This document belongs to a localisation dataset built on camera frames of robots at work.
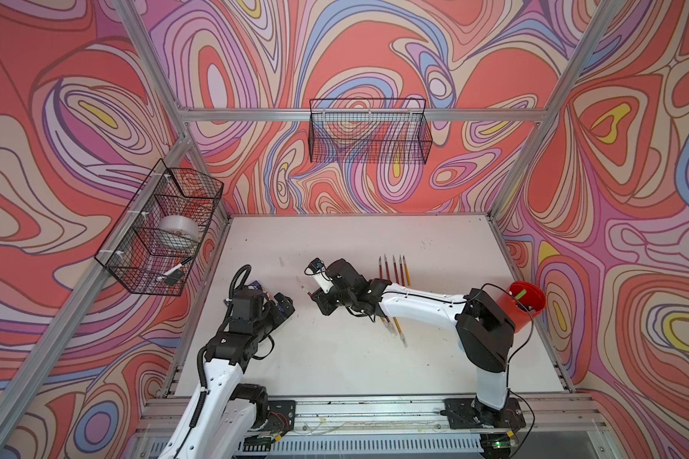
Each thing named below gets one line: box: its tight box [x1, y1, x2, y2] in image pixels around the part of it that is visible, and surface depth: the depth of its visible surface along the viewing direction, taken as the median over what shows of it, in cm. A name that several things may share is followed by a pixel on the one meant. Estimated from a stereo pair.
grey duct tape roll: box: [155, 215, 200, 248], surface depth 75 cm
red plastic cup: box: [495, 281, 546, 334], surface depth 84 cm
